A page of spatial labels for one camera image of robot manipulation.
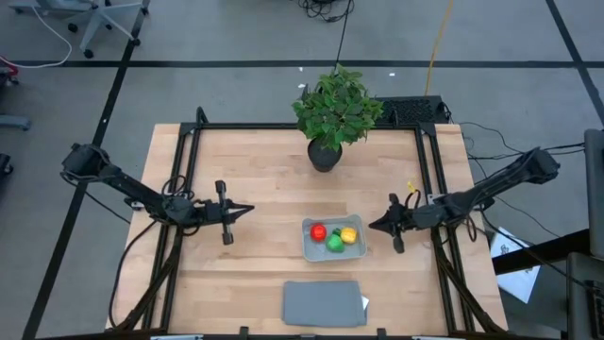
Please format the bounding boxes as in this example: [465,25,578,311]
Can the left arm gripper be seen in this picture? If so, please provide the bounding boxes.
[193,180,256,247]

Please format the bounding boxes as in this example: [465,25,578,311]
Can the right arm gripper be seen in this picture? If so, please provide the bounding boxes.
[368,192,444,255]

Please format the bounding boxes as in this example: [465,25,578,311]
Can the green toy produce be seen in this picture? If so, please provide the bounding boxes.
[325,228,345,254]

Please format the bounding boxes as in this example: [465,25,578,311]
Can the white plastic storage bin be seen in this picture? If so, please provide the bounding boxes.
[300,213,368,264]

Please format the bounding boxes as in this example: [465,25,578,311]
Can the grey folded cloth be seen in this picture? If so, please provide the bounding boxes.
[281,280,368,329]

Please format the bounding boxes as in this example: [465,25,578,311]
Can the black perforated computer case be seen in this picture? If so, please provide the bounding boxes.
[377,95,449,127]

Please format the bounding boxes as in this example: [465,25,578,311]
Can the green potted plant black pot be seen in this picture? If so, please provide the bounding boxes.
[291,63,384,174]

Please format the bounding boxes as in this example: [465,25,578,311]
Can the white printed papers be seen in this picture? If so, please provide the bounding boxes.
[490,226,543,304]

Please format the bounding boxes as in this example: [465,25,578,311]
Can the grey office chair base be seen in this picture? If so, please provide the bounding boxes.
[8,0,152,60]

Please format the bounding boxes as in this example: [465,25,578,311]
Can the black aluminium table frame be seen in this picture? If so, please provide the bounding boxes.
[110,106,510,340]

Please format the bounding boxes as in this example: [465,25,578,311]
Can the yellow cable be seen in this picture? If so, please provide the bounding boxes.
[423,0,455,97]

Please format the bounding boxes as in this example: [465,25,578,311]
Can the black cable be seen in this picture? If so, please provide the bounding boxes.
[332,0,355,72]

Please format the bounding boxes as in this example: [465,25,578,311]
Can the tangled black cables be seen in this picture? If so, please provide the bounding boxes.
[296,0,355,23]

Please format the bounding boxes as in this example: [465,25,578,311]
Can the white cable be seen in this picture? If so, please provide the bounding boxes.
[0,4,74,70]

